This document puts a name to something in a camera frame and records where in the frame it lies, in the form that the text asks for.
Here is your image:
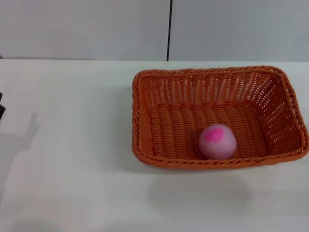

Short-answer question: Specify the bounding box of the orange woven plastic basket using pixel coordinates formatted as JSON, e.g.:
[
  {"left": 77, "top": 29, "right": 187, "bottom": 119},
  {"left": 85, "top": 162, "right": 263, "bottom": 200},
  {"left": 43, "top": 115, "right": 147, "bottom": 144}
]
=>
[{"left": 131, "top": 65, "right": 309, "bottom": 170}]

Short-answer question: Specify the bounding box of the pink peach toy ball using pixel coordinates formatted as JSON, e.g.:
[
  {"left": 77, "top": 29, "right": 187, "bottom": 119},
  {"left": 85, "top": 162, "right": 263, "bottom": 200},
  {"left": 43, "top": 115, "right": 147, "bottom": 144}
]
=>
[{"left": 198, "top": 123, "right": 238, "bottom": 160}]

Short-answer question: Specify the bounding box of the black vertical wall strip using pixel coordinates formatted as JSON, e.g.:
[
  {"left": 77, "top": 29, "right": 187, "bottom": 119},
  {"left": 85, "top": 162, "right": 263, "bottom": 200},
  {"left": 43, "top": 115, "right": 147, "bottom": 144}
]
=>
[{"left": 166, "top": 0, "right": 174, "bottom": 61}]

